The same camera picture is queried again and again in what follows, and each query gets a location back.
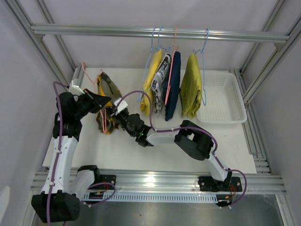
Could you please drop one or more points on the blue hanger of print trousers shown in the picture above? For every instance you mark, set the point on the blue hanger of print trousers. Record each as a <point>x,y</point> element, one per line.
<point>160,44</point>

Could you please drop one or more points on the blue hanger of yellow trousers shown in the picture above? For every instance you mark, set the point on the blue hanger of yellow trousers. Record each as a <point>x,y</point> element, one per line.
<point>140,98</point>

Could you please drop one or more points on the aluminium frame post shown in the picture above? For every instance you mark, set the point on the aluminium frame post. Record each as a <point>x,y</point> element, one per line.
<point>264,58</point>
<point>18,12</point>

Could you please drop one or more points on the navy blue trousers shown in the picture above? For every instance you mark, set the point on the navy blue trousers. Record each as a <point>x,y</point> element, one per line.
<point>175,87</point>

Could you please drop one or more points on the pink hanger of navy trousers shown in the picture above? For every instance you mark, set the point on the pink hanger of navy trousers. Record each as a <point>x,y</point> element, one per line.
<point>175,48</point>

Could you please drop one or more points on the aluminium hanging rail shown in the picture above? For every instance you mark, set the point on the aluminium hanging rail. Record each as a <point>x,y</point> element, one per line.
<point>168,33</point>

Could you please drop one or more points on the aluminium frame right post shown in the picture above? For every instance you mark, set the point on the aluminium frame right post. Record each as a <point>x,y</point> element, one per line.
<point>264,58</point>

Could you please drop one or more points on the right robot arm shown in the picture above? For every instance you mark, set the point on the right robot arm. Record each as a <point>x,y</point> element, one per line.
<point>196,142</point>

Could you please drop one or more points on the blue hanger of olive trousers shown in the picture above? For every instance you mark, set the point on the blue hanger of olive trousers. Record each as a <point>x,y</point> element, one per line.
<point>202,51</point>

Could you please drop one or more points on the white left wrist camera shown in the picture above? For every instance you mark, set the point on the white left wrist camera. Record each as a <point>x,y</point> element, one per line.
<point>74,88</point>

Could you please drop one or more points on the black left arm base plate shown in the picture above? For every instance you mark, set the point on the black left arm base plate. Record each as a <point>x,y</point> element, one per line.
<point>106,179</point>

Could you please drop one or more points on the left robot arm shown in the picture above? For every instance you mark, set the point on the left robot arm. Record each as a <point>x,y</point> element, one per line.
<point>59,200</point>

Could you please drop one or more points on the white slotted cable duct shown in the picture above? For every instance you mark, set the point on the white slotted cable duct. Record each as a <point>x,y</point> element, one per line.
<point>163,197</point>

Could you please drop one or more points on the aluminium frame left post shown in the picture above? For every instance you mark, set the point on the aluminium frame left post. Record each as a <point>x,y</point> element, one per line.
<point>18,12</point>

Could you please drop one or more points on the yellow trousers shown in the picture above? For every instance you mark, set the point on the yellow trousers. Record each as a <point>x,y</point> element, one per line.
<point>145,103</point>

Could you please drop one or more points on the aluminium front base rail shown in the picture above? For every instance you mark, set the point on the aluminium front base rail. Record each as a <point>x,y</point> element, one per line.
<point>135,181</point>

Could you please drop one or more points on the white plastic basket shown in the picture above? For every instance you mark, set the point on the white plastic basket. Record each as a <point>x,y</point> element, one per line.
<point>224,103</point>

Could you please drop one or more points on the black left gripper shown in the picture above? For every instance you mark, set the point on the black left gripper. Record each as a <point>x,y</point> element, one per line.
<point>97,101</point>

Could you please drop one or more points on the olive green trousers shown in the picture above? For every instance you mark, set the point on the olive green trousers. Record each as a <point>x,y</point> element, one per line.
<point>191,88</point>

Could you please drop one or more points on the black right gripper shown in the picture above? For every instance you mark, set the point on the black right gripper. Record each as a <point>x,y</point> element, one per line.
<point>115,116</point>

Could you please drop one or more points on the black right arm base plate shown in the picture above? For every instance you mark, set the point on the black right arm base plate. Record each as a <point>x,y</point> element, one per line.
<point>208,184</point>

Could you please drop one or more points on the black white print trousers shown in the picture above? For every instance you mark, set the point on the black white print trousers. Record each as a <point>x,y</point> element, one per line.
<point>158,80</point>

